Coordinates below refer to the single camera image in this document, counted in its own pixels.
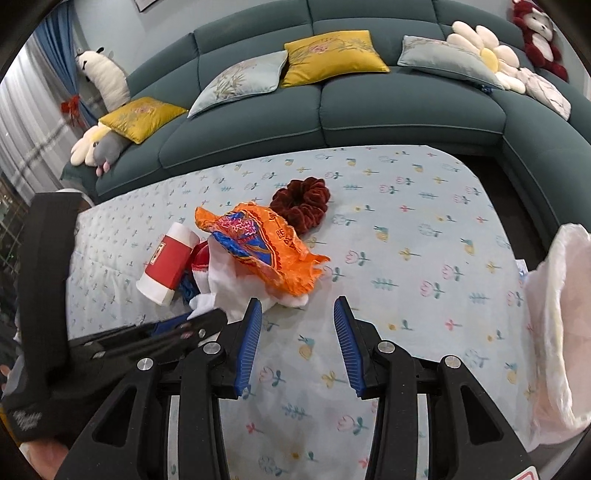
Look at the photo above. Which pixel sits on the long white plush toy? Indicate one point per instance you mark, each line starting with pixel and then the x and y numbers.
pixel 106 76

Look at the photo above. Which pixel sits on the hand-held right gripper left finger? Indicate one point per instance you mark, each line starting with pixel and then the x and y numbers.
pixel 249 346

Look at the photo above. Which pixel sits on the white tissue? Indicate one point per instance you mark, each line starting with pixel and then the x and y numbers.
pixel 226 281

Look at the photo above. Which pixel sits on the teal corner sofa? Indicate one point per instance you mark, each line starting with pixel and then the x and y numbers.
pixel 378 115

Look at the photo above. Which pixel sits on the dark red teddy bear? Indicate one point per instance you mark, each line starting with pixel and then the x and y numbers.
pixel 538 39

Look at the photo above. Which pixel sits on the red paper cup with label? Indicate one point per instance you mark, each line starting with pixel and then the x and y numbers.
pixel 168 261

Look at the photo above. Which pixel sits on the large yellow embroidered cushion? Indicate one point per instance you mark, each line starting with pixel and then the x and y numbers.
pixel 332 57

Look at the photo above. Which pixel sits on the blue curtain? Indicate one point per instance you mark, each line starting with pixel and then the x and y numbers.
pixel 55 60

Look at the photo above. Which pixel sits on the orange blue snack wrapper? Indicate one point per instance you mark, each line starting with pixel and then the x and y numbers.
pixel 263 244

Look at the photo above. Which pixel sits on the floral light blue tablecloth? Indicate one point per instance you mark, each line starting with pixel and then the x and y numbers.
pixel 406 258

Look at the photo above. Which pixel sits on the dark red velvet scrunchie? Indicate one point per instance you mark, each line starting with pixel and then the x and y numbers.
pixel 301 199

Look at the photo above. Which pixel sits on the red white printed box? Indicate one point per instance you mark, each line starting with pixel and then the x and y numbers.
pixel 524 474

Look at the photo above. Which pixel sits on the white daisy flower pillow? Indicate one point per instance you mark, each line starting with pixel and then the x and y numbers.
pixel 489 53

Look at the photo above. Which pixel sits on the grey plush toy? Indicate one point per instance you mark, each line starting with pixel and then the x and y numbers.
pixel 108 150

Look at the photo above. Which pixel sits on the person's left hand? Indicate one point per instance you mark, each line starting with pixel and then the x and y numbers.
pixel 44 459

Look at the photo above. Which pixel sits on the grey blue embroidered cushion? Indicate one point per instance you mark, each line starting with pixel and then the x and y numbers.
pixel 240 81
pixel 443 60

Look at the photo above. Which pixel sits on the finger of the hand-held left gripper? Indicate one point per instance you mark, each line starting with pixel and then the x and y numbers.
pixel 171 324
pixel 208 320

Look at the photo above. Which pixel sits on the small yellow embroidered cushion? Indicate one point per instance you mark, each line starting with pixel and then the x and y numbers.
pixel 138 117

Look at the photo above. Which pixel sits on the red curtain bow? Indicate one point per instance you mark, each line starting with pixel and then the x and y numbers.
pixel 73 108

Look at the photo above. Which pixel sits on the white quilted cushion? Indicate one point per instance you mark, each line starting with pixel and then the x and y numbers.
pixel 547 94

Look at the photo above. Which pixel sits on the white sheer curtain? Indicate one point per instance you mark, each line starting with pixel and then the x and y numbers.
pixel 27 120

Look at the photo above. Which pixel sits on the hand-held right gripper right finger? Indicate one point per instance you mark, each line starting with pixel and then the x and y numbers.
pixel 348 350

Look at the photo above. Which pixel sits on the white lined trash bin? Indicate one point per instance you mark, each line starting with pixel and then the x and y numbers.
pixel 563 332

